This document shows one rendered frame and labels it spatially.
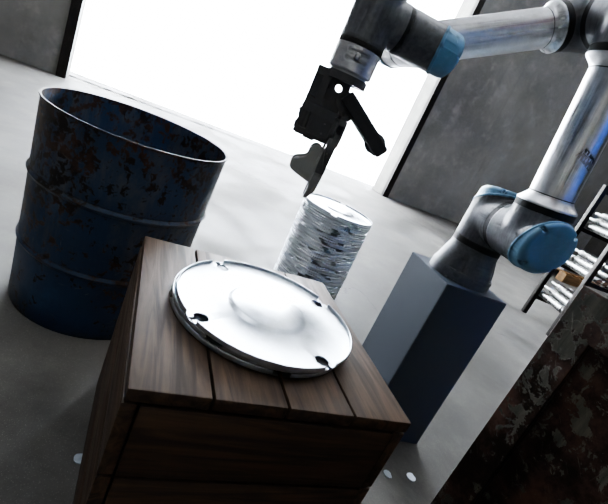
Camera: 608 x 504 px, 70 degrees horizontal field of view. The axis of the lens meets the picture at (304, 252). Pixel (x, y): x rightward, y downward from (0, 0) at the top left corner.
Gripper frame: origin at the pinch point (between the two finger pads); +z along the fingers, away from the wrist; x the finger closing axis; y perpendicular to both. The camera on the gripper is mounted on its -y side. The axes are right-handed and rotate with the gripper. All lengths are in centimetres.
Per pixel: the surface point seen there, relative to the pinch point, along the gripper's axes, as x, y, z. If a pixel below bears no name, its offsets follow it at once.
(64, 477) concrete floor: 24, 20, 54
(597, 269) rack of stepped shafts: -159, -185, 4
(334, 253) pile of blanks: -78, -24, 32
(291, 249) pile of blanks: -85, -10, 40
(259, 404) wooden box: 35.5, -1.7, 19.2
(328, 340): 18.2, -10.5, 17.3
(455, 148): -494, -189, -35
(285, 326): 20.0, -3.1, 16.7
